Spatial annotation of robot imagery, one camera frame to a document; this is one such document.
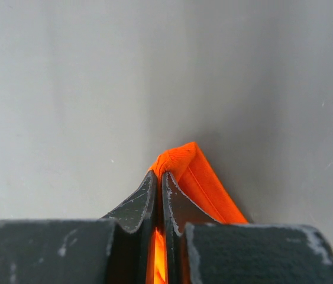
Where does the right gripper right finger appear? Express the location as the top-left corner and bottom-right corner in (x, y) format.
(161, 172), (333, 283)

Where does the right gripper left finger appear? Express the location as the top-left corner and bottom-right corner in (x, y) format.
(0, 172), (157, 283)

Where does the orange t shirt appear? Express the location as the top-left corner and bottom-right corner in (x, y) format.
(147, 141), (247, 283)

